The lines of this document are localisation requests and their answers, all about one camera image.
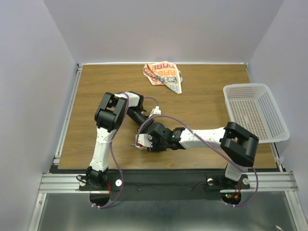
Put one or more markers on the white plastic basket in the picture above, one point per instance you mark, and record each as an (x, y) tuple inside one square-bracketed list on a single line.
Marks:
[(253, 107)]

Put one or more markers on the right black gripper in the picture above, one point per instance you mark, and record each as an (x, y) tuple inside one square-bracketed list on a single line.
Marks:
[(155, 148)]

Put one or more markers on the lettered beige towel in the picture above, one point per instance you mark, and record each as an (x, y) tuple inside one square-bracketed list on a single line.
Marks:
[(164, 74)]

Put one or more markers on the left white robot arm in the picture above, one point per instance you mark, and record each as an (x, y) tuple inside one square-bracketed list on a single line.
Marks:
[(109, 116)]

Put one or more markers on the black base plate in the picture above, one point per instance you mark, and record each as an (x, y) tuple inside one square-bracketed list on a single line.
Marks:
[(164, 185)]

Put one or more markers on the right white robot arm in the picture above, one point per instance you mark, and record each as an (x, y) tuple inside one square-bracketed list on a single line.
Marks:
[(239, 144)]

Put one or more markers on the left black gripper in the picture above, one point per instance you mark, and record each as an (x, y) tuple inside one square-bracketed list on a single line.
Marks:
[(147, 123)]

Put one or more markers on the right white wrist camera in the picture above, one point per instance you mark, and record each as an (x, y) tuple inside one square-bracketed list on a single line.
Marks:
[(144, 141)]

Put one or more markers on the aluminium rail frame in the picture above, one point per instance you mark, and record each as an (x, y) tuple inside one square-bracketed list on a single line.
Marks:
[(270, 204)]

